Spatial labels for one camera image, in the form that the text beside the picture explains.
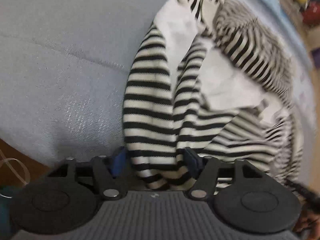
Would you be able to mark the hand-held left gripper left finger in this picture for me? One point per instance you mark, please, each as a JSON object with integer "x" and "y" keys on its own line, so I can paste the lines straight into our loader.
{"x": 118, "y": 162}

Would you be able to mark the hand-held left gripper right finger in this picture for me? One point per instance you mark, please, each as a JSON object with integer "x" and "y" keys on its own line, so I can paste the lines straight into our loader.
{"x": 193, "y": 162}

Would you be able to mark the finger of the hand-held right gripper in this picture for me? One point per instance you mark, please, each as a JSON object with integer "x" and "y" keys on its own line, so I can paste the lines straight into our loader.
{"x": 302, "y": 191}

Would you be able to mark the striped white hooded sweater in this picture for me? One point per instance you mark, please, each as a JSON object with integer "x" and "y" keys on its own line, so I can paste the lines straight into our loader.
{"x": 150, "y": 92}

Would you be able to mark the red cushion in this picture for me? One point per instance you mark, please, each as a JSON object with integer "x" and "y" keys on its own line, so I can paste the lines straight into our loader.
{"x": 312, "y": 15}

